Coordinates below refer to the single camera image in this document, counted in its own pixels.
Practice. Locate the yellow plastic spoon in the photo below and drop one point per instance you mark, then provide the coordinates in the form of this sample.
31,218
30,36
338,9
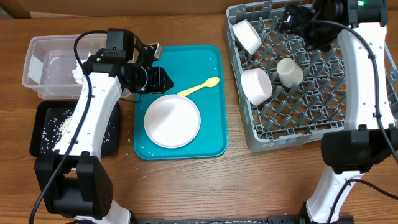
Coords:
209,83

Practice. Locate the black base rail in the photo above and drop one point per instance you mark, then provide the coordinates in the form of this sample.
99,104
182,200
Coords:
302,218

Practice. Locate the white paper cup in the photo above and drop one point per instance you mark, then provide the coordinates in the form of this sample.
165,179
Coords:
289,72

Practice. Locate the clear plastic bin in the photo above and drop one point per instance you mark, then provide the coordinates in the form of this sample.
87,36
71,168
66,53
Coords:
48,67

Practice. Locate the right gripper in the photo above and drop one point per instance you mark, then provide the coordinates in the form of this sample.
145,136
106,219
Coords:
297,17

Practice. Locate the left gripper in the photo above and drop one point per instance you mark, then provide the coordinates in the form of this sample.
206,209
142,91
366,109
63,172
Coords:
158,85

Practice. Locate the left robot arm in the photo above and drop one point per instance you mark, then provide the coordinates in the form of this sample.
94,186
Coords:
72,179

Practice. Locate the teal serving tray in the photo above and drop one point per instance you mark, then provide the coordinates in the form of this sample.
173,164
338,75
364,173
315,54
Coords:
189,66

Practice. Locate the pile of spilled rice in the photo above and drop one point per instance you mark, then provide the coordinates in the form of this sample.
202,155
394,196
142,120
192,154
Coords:
55,126

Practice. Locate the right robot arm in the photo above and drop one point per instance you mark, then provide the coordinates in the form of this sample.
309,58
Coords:
370,133

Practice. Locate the pink bowl with rice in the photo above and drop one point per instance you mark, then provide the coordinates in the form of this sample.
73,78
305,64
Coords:
256,85

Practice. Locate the pink round plate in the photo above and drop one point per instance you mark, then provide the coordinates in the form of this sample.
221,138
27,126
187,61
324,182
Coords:
172,121

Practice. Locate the grey dishwasher rack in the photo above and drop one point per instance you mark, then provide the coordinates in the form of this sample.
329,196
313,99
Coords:
305,112

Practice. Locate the white bowl with walnut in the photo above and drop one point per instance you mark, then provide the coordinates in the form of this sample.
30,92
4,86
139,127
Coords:
247,36

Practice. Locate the black plastic tray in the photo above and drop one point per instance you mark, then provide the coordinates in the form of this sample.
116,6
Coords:
110,144

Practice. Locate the white napkin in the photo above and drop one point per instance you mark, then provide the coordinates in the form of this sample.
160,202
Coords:
78,74

